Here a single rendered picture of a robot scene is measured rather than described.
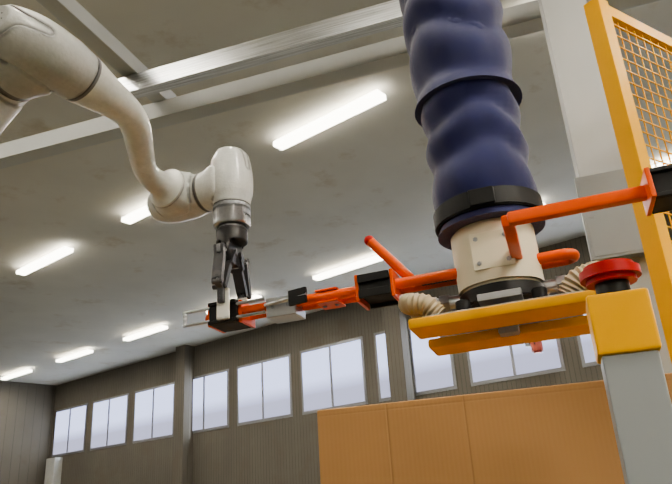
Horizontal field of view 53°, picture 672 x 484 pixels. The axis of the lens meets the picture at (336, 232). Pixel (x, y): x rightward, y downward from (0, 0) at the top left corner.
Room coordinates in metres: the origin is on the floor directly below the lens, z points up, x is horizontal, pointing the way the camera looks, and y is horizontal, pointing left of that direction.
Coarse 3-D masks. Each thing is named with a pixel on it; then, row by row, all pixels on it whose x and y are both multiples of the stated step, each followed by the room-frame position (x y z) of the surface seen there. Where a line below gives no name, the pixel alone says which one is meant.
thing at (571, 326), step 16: (544, 320) 1.34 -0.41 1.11; (560, 320) 1.32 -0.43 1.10; (576, 320) 1.31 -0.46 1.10; (448, 336) 1.39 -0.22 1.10; (464, 336) 1.37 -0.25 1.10; (480, 336) 1.36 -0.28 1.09; (496, 336) 1.36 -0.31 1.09; (512, 336) 1.35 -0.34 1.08; (528, 336) 1.36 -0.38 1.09; (544, 336) 1.38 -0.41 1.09; (560, 336) 1.39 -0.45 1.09; (448, 352) 1.45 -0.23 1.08
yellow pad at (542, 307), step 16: (544, 288) 1.18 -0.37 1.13; (464, 304) 1.22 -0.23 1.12; (496, 304) 1.18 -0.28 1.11; (512, 304) 1.16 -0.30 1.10; (528, 304) 1.15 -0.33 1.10; (544, 304) 1.14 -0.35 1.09; (560, 304) 1.14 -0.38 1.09; (576, 304) 1.14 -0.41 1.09; (416, 320) 1.21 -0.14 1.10; (432, 320) 1.20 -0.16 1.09; (448, 320) 1.19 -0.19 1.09; (464, 320) 1.19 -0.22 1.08; (480, 320) 1.19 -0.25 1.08; (496, 320) 1.20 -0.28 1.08; (512, 320) 1.21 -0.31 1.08; (528, 320) 1.22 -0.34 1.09; (432, 336) 1.29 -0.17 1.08
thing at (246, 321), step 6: (240, 300) 1.44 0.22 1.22; (240, 306) 1.44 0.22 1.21; (240, 312) 1.44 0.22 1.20; (240, 318) 1.44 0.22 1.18; (246, 318) 1.46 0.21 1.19; (222, 324) 1.45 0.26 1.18; (228, 324) 1.46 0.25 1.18; (234, 324) 1.46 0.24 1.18; (240, 324) 1.47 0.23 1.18; (246, 324) 1.47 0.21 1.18; (252, 324) 1.49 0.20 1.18; (216, 330) 1.50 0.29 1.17; (222, 330) 1.50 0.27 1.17; (228, 330) 1.51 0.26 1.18; (234, 330) 1.51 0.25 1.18
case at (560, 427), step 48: (576, 384) 1.09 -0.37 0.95; (336, 432) 1.21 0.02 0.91; (384, 432) 1.19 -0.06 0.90; (432, 432) 1.16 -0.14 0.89; (480, 432) 1.14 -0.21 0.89; (528, 432) 1.12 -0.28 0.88; (576, 432) 1.10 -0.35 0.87; (336, 480) 1.21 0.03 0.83; (384, 480) 1.19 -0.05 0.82; (432, 480) 1.17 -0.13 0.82; (480, 480) 1.14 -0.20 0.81; (528, 480) 1.12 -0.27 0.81; (576, 480) 1.10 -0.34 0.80
